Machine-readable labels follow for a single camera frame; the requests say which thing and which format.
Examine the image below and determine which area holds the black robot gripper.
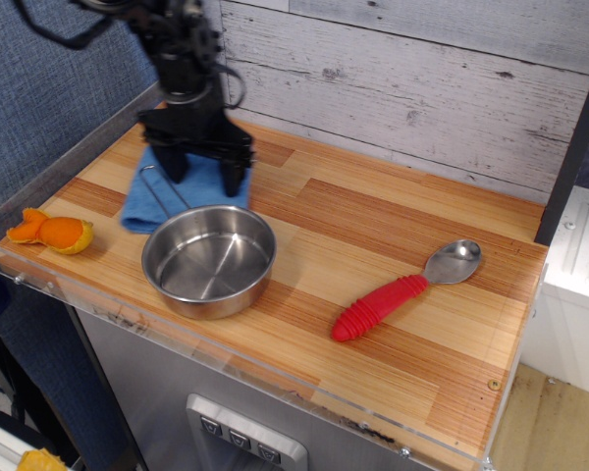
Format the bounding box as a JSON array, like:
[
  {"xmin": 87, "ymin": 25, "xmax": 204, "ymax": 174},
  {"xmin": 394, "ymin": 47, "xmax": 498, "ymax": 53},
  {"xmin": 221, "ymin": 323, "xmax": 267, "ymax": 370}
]
[{"xmin": 137, "ymin": 100, "xmax": 253, "ymax": 197}]

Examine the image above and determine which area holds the blue rag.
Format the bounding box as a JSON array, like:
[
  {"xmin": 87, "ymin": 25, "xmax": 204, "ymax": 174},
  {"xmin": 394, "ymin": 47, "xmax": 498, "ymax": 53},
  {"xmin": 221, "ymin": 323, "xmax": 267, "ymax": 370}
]
[{"xmin": 121, "ymin": 148, "xmax": 252, "ymax": 234}]

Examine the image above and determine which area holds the stainless steel pan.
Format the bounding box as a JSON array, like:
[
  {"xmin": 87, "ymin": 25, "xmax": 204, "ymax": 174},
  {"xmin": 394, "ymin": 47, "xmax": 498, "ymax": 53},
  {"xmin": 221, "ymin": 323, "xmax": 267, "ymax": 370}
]
[{"xmin": 137, "ymin": 165, "xmax": 278, "ymax": 321}]

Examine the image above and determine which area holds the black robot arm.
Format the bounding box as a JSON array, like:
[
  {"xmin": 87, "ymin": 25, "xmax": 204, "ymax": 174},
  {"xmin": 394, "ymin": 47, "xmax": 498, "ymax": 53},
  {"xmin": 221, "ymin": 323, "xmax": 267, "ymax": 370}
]
[{"xmin": 15, "ymin": 1, "xmax": 253, "ymax": 197}]

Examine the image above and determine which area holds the orange plush goldfish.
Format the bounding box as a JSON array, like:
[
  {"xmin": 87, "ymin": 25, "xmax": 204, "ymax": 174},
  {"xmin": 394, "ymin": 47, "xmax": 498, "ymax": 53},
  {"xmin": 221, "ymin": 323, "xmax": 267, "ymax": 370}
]
[{"xmin": 6, "ymin": 208, "xmax": 94, "ymax": 255}]

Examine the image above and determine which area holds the clear acrylic table guard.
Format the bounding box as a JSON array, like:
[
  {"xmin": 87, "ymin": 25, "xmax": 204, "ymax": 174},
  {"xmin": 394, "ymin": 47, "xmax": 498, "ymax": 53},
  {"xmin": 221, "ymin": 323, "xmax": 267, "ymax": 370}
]
[{"xmin": 0, "ymin": 230, "xmax": 547, "ymax": 470}]

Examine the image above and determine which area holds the stainless steel cabinet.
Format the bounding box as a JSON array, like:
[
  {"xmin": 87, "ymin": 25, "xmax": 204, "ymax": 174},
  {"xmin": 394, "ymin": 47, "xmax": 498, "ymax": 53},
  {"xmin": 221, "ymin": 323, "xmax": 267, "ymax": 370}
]
[{"xmin": 73, "ymin": 306, "xmax": 453, "ymax": 471}]

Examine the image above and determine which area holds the grey button control panel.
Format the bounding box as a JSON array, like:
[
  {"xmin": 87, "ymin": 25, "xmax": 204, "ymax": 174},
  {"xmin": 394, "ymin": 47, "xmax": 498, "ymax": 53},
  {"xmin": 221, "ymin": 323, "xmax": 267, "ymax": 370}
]
[{"xmin": 186, "ymin": 393, "xmax": 308, "ymax": 470}]

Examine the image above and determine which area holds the yellow cloth object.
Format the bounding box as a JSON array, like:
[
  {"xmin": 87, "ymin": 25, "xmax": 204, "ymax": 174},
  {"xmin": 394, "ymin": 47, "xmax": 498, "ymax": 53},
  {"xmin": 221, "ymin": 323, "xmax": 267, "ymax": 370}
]
[{"xmin": 16, "ymin": 448, "xmax": 68, "ymax": 471}]

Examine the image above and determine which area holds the white plastic appliance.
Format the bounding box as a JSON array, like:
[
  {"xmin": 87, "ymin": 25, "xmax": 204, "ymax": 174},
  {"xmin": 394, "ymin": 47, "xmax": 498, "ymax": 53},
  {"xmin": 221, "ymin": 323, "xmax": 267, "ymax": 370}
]
[{"xmin": 520, "ymin": 186, "xmax": 589, "ymax": 392}]

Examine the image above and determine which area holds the red handled metal spoon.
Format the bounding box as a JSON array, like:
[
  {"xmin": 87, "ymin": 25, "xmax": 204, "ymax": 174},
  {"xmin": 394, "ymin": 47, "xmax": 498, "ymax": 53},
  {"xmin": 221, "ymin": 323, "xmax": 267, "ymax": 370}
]
[{"xmin": 331, "ymin": 239, "xmax": 482, "ymax": 341}]

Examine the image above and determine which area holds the dark vertical post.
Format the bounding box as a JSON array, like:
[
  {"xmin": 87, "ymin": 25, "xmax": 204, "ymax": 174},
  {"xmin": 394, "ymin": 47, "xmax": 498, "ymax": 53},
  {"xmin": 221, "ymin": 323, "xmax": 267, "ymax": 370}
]
[{"xmin": 534, "ymin": 0, "xmax": 589, "ymax": 246}]

